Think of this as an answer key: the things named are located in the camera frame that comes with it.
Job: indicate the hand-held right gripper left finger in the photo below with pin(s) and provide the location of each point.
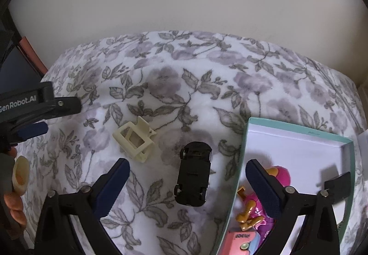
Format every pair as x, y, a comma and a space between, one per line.
113, 186

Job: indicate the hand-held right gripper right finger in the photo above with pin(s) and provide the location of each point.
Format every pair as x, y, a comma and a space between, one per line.
264, 186

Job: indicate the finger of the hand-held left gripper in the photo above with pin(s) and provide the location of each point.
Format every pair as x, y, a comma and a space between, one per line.
67, 105
34, 130

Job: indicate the pink dog figurine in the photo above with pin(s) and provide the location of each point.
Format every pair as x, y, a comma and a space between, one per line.
283, 177

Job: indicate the teal cardboard tray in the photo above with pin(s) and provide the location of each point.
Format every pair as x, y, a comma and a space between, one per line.
302, 142

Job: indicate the salmon pink blue toy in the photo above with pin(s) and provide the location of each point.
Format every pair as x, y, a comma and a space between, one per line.
235, 243

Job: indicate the black toy car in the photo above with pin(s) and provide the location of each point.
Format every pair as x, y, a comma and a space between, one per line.
192, 174

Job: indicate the black cube charger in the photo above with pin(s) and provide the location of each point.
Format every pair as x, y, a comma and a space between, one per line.
340, 186

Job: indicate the person's left hand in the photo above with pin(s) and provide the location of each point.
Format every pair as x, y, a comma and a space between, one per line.
14, 206

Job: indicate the dark cabinet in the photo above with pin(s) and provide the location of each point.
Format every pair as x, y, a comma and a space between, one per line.
17, 71

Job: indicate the cream tape roll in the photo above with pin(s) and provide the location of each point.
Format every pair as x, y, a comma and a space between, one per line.
24, 168

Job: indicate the cream hair clip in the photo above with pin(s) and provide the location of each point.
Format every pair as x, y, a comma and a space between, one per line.
126, 134

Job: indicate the floral blanket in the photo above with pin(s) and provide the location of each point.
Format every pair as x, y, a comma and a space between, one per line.
201, 85

